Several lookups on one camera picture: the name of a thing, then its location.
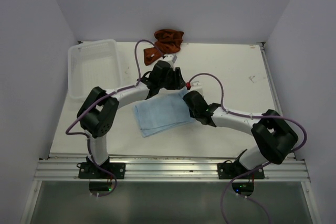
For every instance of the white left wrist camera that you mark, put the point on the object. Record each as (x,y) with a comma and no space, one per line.
(170,58)

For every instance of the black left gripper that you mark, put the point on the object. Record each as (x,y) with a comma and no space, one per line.
(178,82)

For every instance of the white perforated plastic basket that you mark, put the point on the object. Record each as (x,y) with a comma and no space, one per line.
(91,64)

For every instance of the aluminium right side rail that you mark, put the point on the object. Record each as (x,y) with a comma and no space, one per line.
(270,79)

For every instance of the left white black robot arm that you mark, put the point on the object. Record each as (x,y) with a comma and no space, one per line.
(98,111)

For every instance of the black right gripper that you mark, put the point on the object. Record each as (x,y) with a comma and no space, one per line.
(191,114)

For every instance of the aluminium rail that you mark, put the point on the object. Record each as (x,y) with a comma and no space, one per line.
(166,169)
(270,79)

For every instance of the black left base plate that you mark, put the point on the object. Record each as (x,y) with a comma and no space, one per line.
(88,170)

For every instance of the aluminium front rail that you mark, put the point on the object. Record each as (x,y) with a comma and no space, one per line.
(166,169)

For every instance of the brown rust towel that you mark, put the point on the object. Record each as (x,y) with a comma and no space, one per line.
(168,41)

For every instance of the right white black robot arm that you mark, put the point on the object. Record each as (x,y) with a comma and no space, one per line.
(273,135)

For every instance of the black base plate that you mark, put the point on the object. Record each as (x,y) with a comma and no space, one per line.
(88,170)
(230,170)

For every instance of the light blue towel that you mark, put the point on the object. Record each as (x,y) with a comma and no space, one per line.
(156,115)

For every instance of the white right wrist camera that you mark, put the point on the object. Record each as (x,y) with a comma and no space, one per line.
(194,86)

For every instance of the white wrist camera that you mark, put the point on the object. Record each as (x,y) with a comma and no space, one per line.
(170,58)
(194,86)

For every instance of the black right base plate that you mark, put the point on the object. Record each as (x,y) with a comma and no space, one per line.
(230,170)

